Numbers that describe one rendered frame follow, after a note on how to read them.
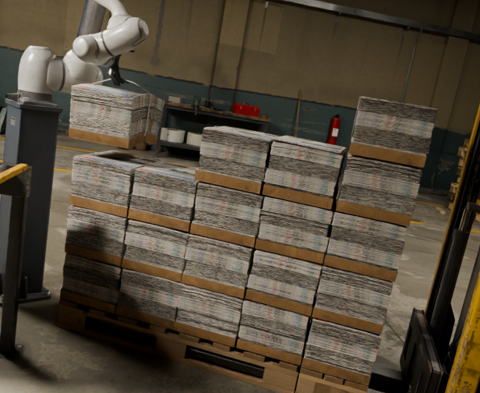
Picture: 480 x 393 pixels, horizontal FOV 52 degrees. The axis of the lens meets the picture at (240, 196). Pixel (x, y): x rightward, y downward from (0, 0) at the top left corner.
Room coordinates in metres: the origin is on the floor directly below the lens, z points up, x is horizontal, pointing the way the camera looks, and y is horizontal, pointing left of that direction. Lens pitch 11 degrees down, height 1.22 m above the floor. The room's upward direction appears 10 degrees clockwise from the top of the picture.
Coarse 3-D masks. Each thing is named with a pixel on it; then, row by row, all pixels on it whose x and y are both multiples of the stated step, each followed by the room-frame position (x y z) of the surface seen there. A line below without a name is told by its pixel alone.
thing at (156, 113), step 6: (156, 102) 2.38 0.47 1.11; (162, 102) 2.46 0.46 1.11; (150, 108) 2.33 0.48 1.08; (156, 108) 2.40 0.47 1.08; (162, 108) 2.48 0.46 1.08; (150, 114) 2.34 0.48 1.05; (156, 114) 2.41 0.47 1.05; (150, 120) 2.36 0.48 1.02; (156, 120) 2.42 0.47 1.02; (150, 126) 2.37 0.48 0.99; (156, 126) 2.44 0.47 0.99; (150, 132) 2.38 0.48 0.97; (156, 132) 2.46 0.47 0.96; (150, 144) 2.44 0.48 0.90
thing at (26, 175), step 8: (16, 176) 1.86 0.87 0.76; (24, 176) 1.87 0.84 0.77; (0, 184) 1.85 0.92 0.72; (8, 184) 1.86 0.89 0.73; (16, 184) 1.86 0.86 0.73; (24, 184) 1.87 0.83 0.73; (0, 192) 1.85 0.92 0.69; (8, 192) 1.86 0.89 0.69; (16, 192) 1.86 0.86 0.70; (24, 192) 1.87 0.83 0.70
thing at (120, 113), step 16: (80, 96) 2.14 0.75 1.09; (96, 96) 2.13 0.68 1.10; (112, 96) 2.11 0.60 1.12; (128, 96) 2.12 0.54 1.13; (144, 96) 2.22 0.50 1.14; (80, 112) 2.16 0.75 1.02; (96, 112) 2.14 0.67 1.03; (112, 112) 2.13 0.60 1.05; (128, 112) 2.11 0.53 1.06; (144, 112) 2.26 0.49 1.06; (80, 128) 2.16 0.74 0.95; (96, 128) 2.15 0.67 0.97; (112, 128) 2.13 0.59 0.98; (128, 128) 2.12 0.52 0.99
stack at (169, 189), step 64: (128, 192) 2.10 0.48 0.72; (192, 192) 2.05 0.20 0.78; (128, 256) 2.10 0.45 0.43; (192, 256) 2.03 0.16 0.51; (256, 256) 1.98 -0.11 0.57; (64, 320) 2.15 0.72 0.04; (128, 320) 2.09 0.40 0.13; (192, 320) 2.03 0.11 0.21; (256, 320) 1.97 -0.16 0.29; (256, 384) 1.96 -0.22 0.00
